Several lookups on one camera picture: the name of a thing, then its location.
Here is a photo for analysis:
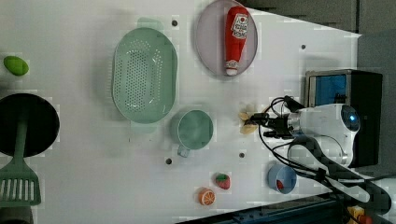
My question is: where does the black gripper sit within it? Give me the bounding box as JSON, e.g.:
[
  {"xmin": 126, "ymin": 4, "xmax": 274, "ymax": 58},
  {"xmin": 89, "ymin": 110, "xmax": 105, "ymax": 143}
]
[{"xmin": 250, "ymin": 113, "xmax": 293, "ymax": 139}]

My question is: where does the peeled toy banana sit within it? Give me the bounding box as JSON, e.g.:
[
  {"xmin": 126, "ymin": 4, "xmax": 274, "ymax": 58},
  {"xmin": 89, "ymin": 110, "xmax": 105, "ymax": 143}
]
[{"xmin": 238, "ymin": 104, "xmax": 259, "ymax": 135}]

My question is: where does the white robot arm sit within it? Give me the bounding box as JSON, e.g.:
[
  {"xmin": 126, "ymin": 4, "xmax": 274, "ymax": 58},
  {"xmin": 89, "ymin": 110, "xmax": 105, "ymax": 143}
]
[{"xmin": 244, "ymin": 103, "xmax": 395, "ymax": 215}]

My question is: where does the green mug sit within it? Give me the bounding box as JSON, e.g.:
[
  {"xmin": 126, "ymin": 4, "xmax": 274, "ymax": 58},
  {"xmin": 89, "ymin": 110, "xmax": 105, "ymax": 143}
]
[{"xmin": 170, "ymin": 109, "xmax": 214, "ymax": 158}]

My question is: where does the blue bowl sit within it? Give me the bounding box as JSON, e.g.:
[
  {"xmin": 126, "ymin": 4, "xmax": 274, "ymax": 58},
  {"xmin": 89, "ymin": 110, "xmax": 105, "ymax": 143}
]
[{"xmin": 267, "ymin": 164, "xmax": 297, "ymax": 194}]

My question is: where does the red strawberry in bowl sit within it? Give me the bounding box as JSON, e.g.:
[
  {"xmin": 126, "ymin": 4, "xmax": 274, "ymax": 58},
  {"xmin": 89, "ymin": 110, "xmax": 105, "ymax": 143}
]
[{"xmin": 276, "ymin": 180, "xmax": 284, "ymax": 190}]

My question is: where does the red toy strawberry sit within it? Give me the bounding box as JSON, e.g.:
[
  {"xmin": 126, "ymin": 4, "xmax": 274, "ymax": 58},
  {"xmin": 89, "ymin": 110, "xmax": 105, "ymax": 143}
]
[{"xmin": 215, "ymin": 174, "xmax": 231, "ymax": 189}]

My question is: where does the grey round plate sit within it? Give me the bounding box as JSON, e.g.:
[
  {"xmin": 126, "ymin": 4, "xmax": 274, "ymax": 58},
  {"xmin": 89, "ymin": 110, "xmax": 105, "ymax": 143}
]
[{"xmin": 195, "ymin": 0, "xmax": 258, "ymax": 76}]

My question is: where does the orange slice toy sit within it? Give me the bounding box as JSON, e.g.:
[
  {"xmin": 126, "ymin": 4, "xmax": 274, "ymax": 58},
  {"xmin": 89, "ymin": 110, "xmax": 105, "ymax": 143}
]
[{"xmin": 198, "ymin": 188, "xmax": 216, "ymax": 206}]

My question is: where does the red ketchup bottle toy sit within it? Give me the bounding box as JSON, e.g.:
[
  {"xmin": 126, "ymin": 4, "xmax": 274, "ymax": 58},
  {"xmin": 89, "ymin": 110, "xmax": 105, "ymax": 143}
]
[{"xmin": 225, "ymin": 6, "xmax": 248, "ymax": 76}]

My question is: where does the black toaster oven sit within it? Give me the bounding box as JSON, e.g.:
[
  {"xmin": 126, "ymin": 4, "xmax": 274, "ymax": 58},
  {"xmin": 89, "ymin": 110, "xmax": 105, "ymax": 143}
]
[{"xmin": 304, "ymin": 69, "xmax": 383, "ymax": 168}]

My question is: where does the green colander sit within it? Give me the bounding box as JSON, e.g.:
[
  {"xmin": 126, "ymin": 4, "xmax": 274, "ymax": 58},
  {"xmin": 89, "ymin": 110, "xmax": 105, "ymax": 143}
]
[{"xmin": 112, "ymin": 18, "xmax": 177, "ymax": 133}]

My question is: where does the black utensil cup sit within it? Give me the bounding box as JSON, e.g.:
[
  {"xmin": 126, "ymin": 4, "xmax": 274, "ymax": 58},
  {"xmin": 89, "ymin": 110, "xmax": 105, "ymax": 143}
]
[{"xmin": 0, "ymin": 93, "xmax": 60, "ymax": 158}]

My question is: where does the green lime toy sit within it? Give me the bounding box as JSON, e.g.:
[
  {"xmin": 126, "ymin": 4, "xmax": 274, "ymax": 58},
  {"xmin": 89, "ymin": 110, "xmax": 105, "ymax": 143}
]
[{"xmin": 4, "ymin": 56, "xmax": 29, "ymax": 77}]

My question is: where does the green spatula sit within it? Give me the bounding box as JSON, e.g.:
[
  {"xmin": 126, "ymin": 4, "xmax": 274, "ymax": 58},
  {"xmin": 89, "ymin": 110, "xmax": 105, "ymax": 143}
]
[{"xmin": 0, "ymin": 110, "xmax": 41, "ymax": 207}]

